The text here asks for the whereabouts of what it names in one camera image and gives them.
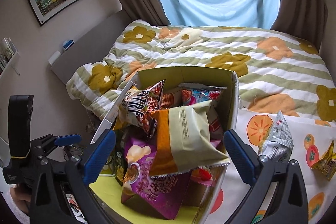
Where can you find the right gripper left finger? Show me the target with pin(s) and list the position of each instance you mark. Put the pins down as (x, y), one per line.
(53, 178)

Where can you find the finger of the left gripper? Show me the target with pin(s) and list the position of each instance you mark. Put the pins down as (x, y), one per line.
(67, 139)

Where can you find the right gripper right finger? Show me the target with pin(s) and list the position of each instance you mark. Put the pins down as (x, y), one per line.
(289, 201)

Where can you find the yellow gold snack bag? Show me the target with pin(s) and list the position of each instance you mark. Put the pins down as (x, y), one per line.
(326, 165)

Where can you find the silver triangular snack bag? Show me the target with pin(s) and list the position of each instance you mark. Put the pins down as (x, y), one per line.
(278, 144)

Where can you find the dark brown snack bag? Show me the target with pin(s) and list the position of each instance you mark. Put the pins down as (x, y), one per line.
(136, 108)

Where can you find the purple chips snack bag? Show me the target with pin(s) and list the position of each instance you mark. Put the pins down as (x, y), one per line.
(165, 194)

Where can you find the orange fries snack bag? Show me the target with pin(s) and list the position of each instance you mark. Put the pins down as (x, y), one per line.
(183, 141)

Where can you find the blue red snack bag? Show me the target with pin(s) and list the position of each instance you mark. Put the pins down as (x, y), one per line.
(193, 93)

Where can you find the red white snack bag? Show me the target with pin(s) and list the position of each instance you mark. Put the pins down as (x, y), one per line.
(204, 175)

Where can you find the left hand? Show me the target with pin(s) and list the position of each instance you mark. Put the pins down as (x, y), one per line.
(21, 198)

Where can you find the white fleece sleeve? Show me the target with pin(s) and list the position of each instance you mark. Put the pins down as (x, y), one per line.
(21, 216)

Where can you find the white fruit-print sheet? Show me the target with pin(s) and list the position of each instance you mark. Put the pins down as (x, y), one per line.
(311, 139)

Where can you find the white small box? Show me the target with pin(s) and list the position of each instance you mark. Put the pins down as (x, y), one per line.
(54, 57)

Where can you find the blue white object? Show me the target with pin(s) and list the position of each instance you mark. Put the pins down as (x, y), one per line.
(67, 44)

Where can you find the grey headboard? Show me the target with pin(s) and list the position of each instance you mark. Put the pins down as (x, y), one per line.
(91, 47)

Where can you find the striped floral quilt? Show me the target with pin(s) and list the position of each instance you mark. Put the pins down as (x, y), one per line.
(276, 71)

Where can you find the brown right curtain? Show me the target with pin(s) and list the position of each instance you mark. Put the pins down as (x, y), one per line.
(304, 19)

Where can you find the wall shelf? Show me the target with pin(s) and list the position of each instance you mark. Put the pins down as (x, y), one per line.
(9, 56)

